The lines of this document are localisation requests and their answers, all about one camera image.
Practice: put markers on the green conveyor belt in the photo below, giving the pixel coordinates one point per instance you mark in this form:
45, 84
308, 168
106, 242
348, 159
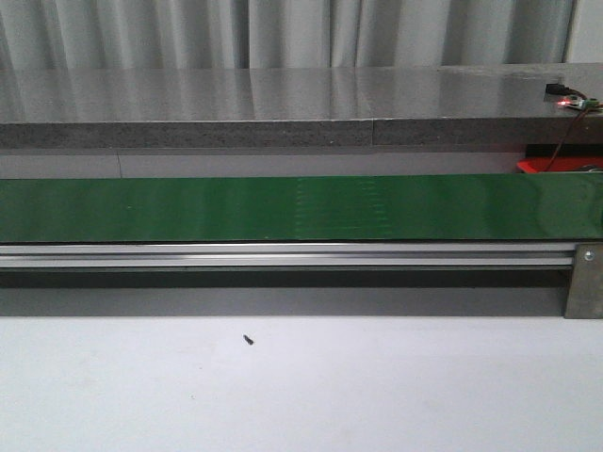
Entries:
454, 207

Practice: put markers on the black usb plug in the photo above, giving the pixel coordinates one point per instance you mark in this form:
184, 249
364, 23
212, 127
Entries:
555, 90

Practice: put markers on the grey stone shelf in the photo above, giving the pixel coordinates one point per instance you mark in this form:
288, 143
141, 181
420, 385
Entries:
326, 107

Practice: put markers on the red plastic tray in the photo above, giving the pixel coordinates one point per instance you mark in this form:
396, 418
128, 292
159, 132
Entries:
564, 164

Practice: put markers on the steel conveyor bracket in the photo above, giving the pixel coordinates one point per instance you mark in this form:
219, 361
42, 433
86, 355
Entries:
584, 300

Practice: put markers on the small green circuit board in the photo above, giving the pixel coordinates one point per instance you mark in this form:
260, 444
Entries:
580, 103

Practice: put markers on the aluminium conveyor rail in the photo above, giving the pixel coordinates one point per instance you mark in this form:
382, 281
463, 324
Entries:
288, 254

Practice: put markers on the grey curtain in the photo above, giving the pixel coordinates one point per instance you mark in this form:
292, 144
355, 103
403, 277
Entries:
280, 34

